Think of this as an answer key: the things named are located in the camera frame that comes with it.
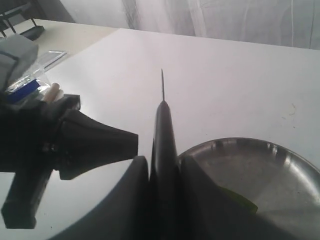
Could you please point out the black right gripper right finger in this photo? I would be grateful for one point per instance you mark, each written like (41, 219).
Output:
(213, 215)

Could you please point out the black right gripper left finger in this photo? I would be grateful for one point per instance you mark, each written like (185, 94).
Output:
(122, 214)

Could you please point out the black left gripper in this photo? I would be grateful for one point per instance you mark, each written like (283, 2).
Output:
(27, 135)

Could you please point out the green cucumber with stem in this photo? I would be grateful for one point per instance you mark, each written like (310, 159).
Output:
(243, 201)

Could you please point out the black handled knife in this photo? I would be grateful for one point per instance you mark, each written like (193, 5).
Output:
(163, 172)

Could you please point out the clear plastic bag clutter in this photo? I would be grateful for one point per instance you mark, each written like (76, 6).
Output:
(34, 82)

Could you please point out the round stainless steel plate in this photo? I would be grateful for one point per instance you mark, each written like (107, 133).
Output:
(284, 186)

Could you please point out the black stand in background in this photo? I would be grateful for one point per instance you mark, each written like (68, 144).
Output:
(32, 31)

